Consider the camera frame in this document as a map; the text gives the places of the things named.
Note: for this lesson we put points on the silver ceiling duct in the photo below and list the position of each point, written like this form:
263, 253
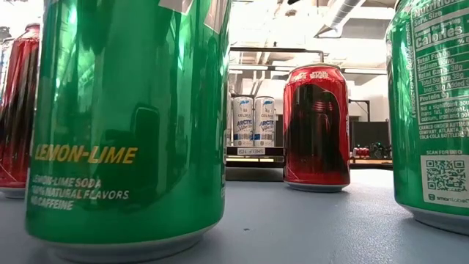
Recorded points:
340, 16

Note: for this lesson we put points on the green Sprite can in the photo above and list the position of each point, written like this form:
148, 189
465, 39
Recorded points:
432, 110
124, 110

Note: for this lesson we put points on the distant red object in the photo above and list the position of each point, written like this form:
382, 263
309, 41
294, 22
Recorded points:
362, 152

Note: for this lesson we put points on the wooden shelf with black rails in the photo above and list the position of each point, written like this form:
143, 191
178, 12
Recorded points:
234, 151

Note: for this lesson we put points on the black metal table frame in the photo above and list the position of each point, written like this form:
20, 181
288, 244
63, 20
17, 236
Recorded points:
373, 165

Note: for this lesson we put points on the blue table mat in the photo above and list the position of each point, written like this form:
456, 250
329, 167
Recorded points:
311, 227

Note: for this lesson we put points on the blue silver Red Bull can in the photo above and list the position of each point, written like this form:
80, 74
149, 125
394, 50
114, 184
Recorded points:
3, 62

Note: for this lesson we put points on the white Celsius Arctic can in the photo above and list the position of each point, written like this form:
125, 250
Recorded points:
264, 124
229, 124
243, 124

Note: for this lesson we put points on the distant black equipment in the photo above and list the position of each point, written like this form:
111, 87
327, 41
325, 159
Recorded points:
379, 151

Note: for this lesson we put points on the red Coca-Cola can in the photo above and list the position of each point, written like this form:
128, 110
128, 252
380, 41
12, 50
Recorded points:
18, 110
317, 128

